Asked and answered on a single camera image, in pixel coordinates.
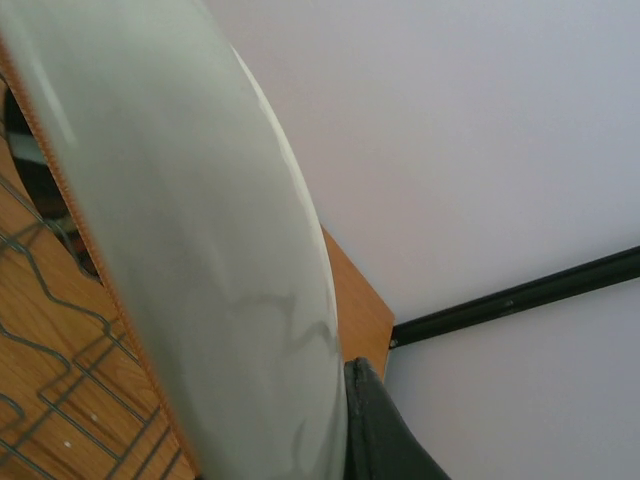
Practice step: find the white floral patterned plate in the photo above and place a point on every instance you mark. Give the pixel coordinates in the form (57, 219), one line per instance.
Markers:
(202, 227)

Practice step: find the striped brown dinner plate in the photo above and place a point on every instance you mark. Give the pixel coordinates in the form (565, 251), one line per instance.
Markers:
(40, 186)

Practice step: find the black wire dish rack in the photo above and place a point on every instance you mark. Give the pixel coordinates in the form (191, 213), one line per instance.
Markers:
(75, 400)

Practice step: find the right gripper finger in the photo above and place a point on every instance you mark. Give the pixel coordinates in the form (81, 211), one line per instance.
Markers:
(379, 443)

